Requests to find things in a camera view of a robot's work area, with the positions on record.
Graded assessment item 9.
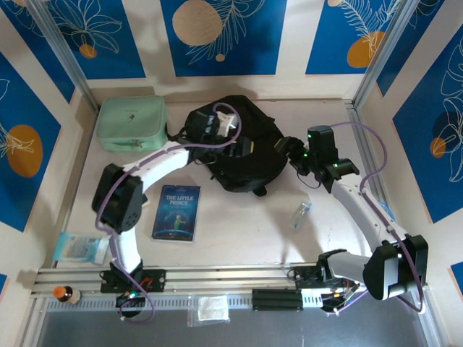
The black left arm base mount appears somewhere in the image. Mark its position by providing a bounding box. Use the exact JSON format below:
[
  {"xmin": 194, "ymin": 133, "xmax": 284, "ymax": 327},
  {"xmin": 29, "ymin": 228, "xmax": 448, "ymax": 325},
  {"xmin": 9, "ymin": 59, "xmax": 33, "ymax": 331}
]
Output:
[{"xmin": 99, "ymin": 267, "xmax": 168, "ymax": 294}]

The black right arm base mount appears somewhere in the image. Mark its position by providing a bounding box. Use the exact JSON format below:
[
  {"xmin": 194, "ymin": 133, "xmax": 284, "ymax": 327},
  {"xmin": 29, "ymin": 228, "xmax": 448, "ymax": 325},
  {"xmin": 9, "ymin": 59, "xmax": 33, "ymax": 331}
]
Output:
[{"xmin": 288, "ymin": 265, "xmax": 326, "ymax": 290}]

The aluminium side rail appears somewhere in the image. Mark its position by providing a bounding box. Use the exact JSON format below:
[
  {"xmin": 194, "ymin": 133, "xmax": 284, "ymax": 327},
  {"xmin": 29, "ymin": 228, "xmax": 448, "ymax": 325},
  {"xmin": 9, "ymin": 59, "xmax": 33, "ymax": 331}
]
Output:
[{"xmin": 345, "ymin": 99, "xmax": 397, "ymax": 221}]

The grey slotted cable duct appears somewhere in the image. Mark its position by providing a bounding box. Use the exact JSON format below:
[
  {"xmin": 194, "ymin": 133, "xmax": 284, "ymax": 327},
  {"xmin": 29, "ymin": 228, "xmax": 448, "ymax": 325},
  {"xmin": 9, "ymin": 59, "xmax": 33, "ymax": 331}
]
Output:
[{"xmin": 43, "ymin": 294, "xmax": 254, "ymax": 314}]

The light blue wipes packet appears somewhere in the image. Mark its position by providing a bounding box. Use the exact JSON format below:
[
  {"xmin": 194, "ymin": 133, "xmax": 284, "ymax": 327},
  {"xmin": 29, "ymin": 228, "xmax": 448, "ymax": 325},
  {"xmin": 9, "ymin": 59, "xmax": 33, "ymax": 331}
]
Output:
[{"xmin": 52, "ymin": 231, "xmax": 111, "ymax": 267}]

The clear plastic bottle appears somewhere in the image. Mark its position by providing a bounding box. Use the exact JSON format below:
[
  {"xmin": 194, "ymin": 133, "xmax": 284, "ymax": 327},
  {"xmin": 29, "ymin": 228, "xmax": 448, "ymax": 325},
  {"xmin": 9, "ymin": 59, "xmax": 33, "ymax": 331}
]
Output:
[{"xmin": 289, "ymin": 199, "xmax": 314, "ymax": 232}]

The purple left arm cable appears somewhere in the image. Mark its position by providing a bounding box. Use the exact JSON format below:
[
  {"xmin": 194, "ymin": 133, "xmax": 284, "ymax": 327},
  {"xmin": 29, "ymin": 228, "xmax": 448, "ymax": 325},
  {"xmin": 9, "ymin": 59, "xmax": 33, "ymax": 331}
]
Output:
[{"xmin": 94, "ymin": 102, "xmax": 242, "ymax": 325}]

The blue Little Prince book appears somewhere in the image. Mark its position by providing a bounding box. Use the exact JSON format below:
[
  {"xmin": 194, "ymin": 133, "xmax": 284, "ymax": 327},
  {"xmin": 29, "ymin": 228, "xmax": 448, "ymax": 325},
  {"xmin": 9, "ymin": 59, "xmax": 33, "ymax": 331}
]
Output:
[{"xmin": 150, "ymin": 184, "xmax": 202, "ymax": 244}]

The white perforated controller box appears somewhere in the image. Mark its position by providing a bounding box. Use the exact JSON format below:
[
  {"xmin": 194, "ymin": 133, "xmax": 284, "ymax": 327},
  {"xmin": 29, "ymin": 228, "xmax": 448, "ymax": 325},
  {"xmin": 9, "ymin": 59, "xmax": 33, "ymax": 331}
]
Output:
[{"xmin": 299, "ymin": 288, "xmax": 323, "ymax": 309}]

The brown bottle orange cap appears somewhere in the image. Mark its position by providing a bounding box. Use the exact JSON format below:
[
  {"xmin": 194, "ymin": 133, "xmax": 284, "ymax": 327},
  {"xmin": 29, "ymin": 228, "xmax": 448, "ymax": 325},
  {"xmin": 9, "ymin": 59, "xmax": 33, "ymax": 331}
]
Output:
[{"xmin": 53, "ymin": 285, "xmax": 82, "ymax": 305}]

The small blue white object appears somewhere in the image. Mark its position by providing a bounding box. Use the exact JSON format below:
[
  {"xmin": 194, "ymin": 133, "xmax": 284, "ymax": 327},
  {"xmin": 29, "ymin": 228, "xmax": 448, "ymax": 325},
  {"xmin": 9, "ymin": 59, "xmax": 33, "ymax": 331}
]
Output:
[{"xmin": 375, "ymin": 198, "xmax": 394, "ymax": 218}]

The thin black camera cable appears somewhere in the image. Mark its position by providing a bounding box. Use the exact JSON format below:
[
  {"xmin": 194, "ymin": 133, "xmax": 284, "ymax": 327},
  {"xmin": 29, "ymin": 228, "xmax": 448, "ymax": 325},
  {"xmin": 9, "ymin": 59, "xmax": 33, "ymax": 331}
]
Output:
[{"xmin": 296, "ymin": 168, "xmax": 322, "ymax": 189}]

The black ribbed block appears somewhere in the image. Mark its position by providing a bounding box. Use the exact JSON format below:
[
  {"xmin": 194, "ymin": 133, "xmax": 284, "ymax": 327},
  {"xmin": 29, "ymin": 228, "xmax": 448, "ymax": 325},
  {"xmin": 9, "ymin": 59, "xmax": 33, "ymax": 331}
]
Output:
[{"xmin": 251, "ymin": 288, "xmax": 303, "ymax": 312}]

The small clear plastic bag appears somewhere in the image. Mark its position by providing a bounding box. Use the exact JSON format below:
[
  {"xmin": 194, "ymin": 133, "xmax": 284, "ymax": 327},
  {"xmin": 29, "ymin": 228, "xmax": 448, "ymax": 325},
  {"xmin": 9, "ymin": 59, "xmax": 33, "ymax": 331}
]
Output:
[{"xmin": 187, "ymin": 294, "xmax": 232, "ymax": 328}]

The black fabric backpack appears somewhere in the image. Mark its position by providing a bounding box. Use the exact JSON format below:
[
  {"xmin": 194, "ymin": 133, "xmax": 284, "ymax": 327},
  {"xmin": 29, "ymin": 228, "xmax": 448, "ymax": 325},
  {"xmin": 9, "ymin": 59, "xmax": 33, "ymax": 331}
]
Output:
[{"xmin": 166, "ymin": 94, "xmax": 290, "ymax": 198}]

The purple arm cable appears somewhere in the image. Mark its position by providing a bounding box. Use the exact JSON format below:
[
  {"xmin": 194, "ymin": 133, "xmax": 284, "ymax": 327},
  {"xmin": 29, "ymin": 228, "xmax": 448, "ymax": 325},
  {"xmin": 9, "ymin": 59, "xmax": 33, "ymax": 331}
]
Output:
[
  {"xmin": 94, "ymin": 102, "xmax": 242, "ymax": 325},
  {"xmin": 325, "ymin": 121, "xmax": 428, "ymax": 314}
]

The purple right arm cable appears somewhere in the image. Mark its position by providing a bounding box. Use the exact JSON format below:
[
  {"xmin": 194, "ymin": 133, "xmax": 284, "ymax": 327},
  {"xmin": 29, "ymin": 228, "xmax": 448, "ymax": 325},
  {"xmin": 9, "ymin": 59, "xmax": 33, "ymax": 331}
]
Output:
[{"xmin": 325, "ymin": 121, "xmax": 428, "ymax": 314}]

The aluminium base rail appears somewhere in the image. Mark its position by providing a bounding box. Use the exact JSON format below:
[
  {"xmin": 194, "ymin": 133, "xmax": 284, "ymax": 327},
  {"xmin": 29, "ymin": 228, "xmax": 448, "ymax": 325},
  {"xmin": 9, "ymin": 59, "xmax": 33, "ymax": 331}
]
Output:
[{"xmin": 30, "ymin": 265, "xmax": 428, "ymax": 299}]

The aluminium frame post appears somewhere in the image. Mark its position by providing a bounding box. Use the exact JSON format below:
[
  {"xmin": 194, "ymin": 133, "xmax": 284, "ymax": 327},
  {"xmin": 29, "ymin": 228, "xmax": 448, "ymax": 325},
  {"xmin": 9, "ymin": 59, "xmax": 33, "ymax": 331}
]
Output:
[
  {"xmin": 352, "ymin": 0, "xmax": 417, "ymax": 109},
  {"xmin": 27, "ymin": 0, "xmax": 101, "ymax": 113}
]

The mint green pencil case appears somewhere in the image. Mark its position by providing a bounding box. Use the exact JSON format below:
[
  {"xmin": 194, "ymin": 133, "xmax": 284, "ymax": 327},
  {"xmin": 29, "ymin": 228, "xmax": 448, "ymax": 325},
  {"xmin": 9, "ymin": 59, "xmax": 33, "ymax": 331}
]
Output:
[{"xmin": 96, "ymin": 95, "xmax": 169, "ymax": 152}]

